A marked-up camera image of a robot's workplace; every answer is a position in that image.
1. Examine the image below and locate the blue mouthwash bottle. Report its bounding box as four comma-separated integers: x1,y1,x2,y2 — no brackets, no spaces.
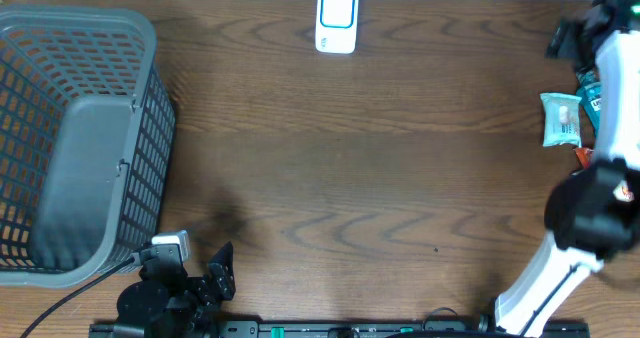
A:
576,69,601,136

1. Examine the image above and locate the white tissue pack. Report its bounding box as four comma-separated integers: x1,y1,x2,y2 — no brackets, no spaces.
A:
540,93,582,147

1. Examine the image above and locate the red chocolate bar wrapper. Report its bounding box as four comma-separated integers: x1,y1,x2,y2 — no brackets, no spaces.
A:
573,147,593,170

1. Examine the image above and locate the yellow snack bag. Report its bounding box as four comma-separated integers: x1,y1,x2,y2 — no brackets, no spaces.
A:
613,181,634,203

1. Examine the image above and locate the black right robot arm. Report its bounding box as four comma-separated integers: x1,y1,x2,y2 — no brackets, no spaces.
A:
488,0,639,337

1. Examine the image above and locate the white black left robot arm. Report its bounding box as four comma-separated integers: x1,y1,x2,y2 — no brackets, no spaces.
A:
109,242,236,338

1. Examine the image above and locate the white barcode scanner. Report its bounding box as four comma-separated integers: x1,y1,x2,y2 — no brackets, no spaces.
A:
315,0,359,54

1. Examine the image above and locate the grey plastic basket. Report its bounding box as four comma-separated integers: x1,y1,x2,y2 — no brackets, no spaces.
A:
1,4,176,288

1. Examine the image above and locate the black left camera cable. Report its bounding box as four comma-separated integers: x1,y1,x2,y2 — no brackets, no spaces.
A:
18,250,151,338

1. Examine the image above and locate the black camera cable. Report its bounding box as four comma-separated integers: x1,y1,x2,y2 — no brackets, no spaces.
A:
519,265,576,337
18,250,151,338

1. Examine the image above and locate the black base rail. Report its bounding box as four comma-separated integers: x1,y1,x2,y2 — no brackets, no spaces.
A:
88,318,591,338

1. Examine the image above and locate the black right camera cable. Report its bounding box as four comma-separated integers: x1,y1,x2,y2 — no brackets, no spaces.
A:
519,265,576,337

